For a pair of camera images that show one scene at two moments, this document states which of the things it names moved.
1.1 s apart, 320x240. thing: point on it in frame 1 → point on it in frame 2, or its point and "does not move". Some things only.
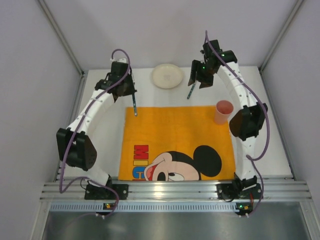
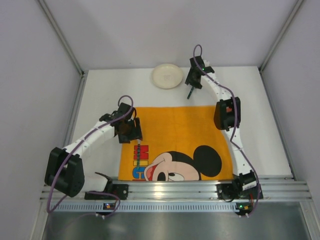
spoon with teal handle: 191,91 does not move
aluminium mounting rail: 76,190 does not move
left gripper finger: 117,94 → 124,138
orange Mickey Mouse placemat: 176,143 does not move
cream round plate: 167,76 does not move
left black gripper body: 128,88 → 136,132
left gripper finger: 132,85 → 138,133
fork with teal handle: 134,105 → 138,156
